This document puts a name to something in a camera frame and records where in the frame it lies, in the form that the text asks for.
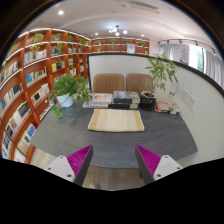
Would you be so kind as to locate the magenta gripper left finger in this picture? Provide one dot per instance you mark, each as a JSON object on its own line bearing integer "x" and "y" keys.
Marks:
{"x": 73, "y": 167}

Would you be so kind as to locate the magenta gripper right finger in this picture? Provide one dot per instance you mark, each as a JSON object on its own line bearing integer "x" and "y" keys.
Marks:
{"x": 153, "y": 166}

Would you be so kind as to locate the cream yellow striped towel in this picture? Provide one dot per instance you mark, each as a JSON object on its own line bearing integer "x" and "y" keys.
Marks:
{"x": 112, "y": 120}

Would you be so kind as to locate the white book stack left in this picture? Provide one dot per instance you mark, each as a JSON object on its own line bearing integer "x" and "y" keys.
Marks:
{"x": 98, "y": 100}

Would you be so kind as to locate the dark book stack middle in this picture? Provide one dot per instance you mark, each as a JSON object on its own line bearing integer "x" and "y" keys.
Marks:
{"x": 125, "y": 100}

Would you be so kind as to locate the potted pothos white pot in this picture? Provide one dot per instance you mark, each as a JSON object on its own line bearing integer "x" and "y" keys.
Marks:
{"x": 66, "y": 86}

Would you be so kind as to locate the right tan chair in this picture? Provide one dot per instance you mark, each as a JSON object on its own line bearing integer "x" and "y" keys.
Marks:
{"x": 137, "y": 82}

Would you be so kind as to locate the tan chair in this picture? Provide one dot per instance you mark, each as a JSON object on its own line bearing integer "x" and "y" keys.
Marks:
{"x": 108, "y": 83}
{"x": 137, "y": 82}

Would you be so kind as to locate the left tan chair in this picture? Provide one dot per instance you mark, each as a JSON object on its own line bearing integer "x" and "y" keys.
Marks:
{"x": 108, "y": 83}

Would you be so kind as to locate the potted tree black pot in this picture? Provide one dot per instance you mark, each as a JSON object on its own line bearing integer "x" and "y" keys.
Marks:
{"x": 161, "y": 69}

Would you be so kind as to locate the orange wooden bookshelf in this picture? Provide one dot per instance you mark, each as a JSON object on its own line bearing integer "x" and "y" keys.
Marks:
{"x": 27, "y": 75}

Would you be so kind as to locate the white curtain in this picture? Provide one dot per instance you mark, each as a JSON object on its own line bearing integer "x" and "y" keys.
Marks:
{"x": 197, "y": 58}

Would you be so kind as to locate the ceiling lamp cluster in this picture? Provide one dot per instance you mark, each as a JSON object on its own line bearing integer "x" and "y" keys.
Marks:
{"x": 117, "y": 31}

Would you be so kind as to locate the books at right wall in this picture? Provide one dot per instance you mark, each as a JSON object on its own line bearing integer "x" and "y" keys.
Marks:
{"x": 166, "y": 106}

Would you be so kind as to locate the wall socket panel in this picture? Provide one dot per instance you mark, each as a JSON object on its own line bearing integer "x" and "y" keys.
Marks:
{"x": 188, "y": 99}

